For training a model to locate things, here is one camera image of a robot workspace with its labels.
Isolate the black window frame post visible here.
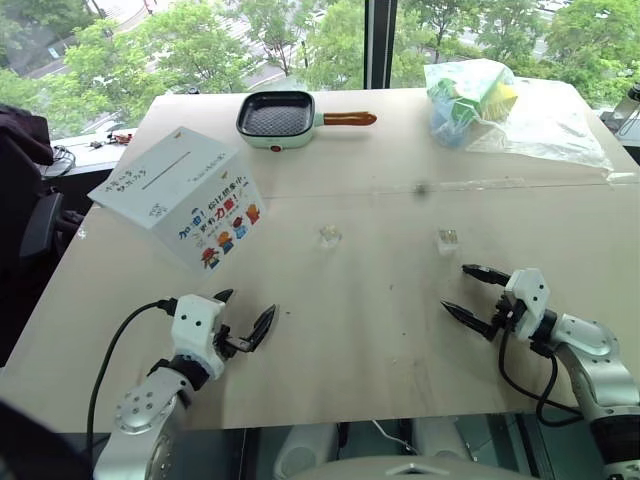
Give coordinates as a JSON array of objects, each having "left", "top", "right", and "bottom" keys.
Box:
[{"left": 363, "top": 0, "right": 399, "bottom": 92}]

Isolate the grey side desk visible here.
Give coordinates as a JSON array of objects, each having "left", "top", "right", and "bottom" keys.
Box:
[{"left": 42, "top": 128, "right": 139, "bottom": 177}]

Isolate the clear plastic sheet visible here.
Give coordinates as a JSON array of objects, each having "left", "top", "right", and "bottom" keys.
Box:
[{"left": 464, "top": 77, "right": 614, "bottom": 174}]

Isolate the plastic bag of toys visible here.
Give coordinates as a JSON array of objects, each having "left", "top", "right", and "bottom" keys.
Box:
[{"left": 423, "top": 58, "right": 521, "bottom": 150}]

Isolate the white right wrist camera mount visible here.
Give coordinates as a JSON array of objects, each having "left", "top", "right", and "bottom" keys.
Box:
[{"left": 503, "top": 268, "right": 551, "bottom": 343}]

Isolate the thin white cable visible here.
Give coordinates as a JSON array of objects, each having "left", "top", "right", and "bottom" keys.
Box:
[{"left": 371, "top": 419, "right": 417, "bottom": 455}]

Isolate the black office chair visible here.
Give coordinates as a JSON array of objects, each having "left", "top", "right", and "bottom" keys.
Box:
[{"left": 0, "top": 103, "right": 86, "bottom": 369}]

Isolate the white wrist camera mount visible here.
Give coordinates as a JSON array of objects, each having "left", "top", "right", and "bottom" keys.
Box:
[
  {"left": 503, "top": 268, "right": 551, "bottom": 343},
  {"left": 172, "top": 294, "right": 227, "bottom": 381}
]

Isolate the small clear cube right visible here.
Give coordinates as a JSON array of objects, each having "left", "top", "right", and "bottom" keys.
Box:
[{"left": 435, "top": 228, "right": 461, "bottom": 256}]

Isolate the green electric frying pan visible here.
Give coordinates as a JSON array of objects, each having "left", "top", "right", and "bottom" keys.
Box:
[{"left": 235, "top": 91, "right": 378, "bottom": 153}]

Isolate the white printed cardboard box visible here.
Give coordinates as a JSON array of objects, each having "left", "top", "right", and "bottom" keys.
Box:
[{"left": 87, "top": 126, "right": 266, "bottom": 276}]

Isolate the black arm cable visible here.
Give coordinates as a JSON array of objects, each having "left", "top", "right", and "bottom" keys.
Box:
[
  {"left": 86, "top": 298, "right": 180, "bottom": 451},
  {"left": 498, "top": 319, "right": 584, "bottom": 426}
]

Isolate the white rounded foot shape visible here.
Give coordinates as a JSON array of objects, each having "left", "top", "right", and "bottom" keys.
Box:
[
  {"left": 273, "top": 423, "right": 338, "bottom": 480},
  {"left": 412, "top": 417, "right": 474, "bottom": 459}
]

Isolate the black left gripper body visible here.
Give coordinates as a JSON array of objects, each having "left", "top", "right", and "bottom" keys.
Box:
[{"left": 213, "top": 323, "right": 251, "bottom": 360}]

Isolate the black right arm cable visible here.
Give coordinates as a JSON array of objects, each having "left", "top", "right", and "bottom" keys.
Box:
[{"left": 498, "top": 319, "right": 584, "bottom": 426}]

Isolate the grey robot torso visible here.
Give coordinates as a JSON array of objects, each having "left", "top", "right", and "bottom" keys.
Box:
[{"left": 294, "top": 453, "right": 541, "bottom": 480}]

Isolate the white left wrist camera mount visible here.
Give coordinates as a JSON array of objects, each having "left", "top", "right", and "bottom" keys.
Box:
[{"left": 172, "top": 294, "right": 227, "bottom": 381}]

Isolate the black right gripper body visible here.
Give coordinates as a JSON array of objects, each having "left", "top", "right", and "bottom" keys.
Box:
[{"left": 491, "top": 289, "right": 524, "bottom": 342}]

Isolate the dark side desk equipment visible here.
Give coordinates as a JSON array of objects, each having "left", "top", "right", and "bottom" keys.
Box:
[{"left": 598, "top": 82, "right": 640, "bottom": 167}]

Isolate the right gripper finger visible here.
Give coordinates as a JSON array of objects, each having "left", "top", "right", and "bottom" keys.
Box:
[
  {"left": 439, "top": 299, "right": 498, "bottom": 342},
  {"left": 461, "top": 264, "right": 513, "bottom": 288}
]

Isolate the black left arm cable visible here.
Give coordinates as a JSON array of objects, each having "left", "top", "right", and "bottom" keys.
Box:
[{"left": 86, "top": 298, "right": 180, "bottom": 451}]

